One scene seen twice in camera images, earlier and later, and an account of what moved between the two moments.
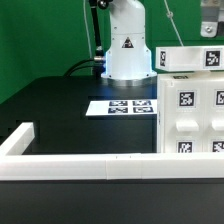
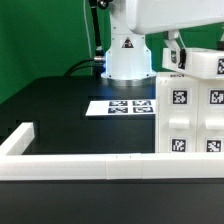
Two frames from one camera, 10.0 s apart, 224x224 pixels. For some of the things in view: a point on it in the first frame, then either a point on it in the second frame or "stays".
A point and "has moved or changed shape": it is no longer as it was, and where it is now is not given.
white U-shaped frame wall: x=16 y=165 stays
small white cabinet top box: x=190 y=58 has moved or changed shape
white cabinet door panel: x=184 y=116 has moved or changed shape
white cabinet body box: x=190 y=113 stays
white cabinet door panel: x=213 y=116 has moved or changed shape
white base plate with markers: x=121 y=107 stays
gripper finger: x=209 y=18 → x=175 y=41
